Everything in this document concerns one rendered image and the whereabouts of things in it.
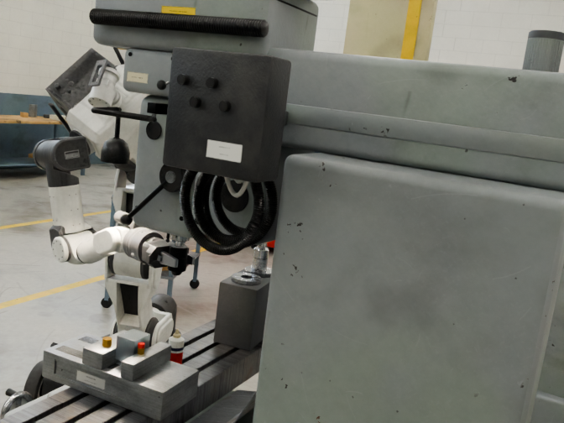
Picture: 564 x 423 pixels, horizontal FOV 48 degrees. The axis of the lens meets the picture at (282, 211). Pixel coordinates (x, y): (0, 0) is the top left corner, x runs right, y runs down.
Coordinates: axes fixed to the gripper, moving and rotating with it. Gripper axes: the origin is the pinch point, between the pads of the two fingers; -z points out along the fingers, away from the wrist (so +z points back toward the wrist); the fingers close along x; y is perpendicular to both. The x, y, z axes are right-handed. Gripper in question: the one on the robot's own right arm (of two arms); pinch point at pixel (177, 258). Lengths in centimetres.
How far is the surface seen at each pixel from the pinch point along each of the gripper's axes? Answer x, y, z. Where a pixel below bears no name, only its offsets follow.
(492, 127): 8, -43, -72
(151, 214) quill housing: -10.1, -12.4, -0.8
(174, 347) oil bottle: 0.7, 23.5, -1.6
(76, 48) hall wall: 499, -76, 910
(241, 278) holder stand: 28.2, 10.2, 4.1
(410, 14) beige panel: 166, -88, 46
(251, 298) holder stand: 26.8, 14.2, -2.2
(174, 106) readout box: -30, -40, -31
